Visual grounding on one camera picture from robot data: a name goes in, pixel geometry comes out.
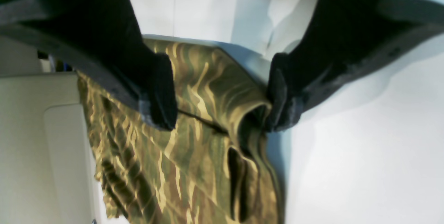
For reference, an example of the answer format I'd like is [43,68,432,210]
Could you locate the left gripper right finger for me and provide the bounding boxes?
[265,0,444,132]

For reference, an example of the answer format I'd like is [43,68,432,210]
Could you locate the camouflage T-shirt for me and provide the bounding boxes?
[78,39,284,224]

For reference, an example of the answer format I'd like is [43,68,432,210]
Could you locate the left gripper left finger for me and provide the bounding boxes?
[0,0,178,131]

